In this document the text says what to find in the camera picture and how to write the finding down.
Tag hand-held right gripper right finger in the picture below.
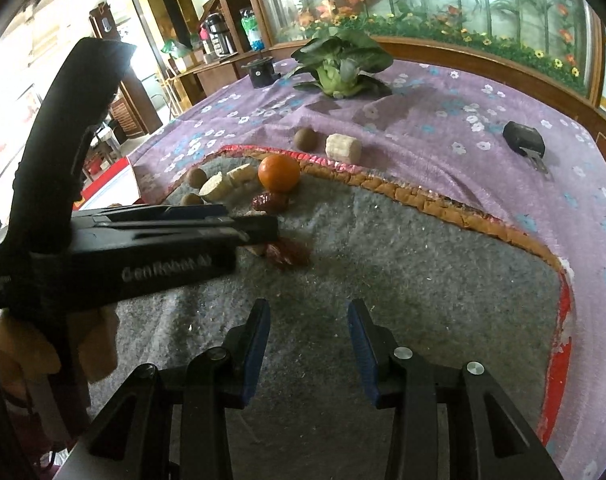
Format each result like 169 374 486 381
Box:
347 299 566 480

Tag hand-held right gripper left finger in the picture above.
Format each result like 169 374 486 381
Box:
65 299 272 480

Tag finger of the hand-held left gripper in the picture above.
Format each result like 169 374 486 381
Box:
73 205 231 226
90 216 278 251

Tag red date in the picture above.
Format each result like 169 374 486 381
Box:
251 191 290 214
263 240 311 271

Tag red-edged white tray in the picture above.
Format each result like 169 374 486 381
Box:
73 155 146 211

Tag orange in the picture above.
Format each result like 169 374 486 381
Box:
258 154 302 194

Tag person's left hand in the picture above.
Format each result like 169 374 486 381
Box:
0 305 120 386

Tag grey felt mat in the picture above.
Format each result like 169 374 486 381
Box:
83 144 574 480

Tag wooden sideboard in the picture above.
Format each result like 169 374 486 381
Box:
168 50 294 121

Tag black round container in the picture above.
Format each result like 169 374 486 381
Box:
242 57 282 89

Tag green bag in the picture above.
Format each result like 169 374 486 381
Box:
161 39 194 61

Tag green bok choy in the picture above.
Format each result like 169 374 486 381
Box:
283 27 396 100

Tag black steel thermos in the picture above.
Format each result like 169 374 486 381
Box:
203 12 238 58

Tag green plastic bottle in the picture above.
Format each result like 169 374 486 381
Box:
239 7 264 52

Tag purple floral tablecloth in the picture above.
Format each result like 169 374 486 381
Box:
130 57 606 480

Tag black car key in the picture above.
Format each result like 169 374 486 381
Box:
502 121 554 178

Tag flower decorated glass cabinet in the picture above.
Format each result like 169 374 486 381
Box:
243 0 601 98

